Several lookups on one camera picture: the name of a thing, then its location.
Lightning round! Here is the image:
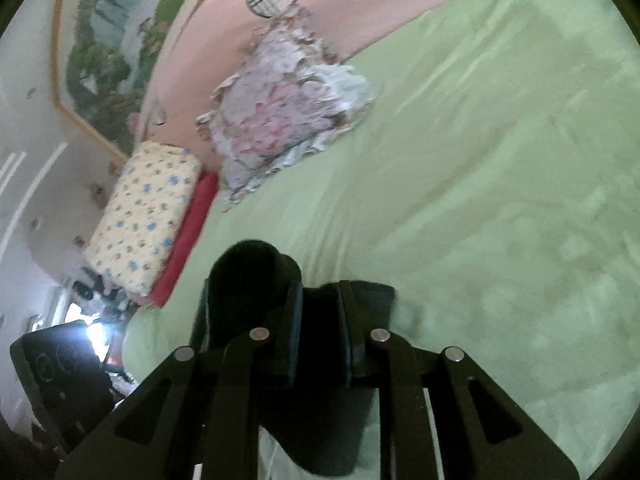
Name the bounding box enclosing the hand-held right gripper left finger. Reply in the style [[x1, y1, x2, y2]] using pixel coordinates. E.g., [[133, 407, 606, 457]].
[[52, 280, 306, 480]]

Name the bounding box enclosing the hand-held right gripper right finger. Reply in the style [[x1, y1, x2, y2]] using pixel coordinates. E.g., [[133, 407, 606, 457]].
[[337, 280, 581, 480]]

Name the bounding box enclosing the red folded cloth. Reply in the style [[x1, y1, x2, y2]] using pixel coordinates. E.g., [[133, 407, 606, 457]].
[[147, 172, 220, 308]]

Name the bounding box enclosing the yellow dotted pillow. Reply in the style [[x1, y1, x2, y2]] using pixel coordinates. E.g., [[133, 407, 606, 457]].
[[82, 141, 201, 298]]

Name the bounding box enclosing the green bed sheet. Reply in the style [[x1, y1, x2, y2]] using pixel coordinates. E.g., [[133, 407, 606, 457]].
[[122, 0, 640, 480]]

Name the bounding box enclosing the floral ruffled pillow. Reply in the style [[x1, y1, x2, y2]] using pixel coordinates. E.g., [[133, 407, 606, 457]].
[[195, 5, 376, 211]]

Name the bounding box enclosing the black appliance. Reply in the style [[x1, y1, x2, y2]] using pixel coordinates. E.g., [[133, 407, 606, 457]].
[[10, 320, 116, 456]]

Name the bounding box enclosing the pink quilt with plaid hearts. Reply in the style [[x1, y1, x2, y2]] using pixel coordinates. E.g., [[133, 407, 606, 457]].
[[135, 0, 581, 171]]

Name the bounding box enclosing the gold framed landscape painting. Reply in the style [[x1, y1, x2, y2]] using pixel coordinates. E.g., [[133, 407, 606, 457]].
[[50, 0, 251, 161]]

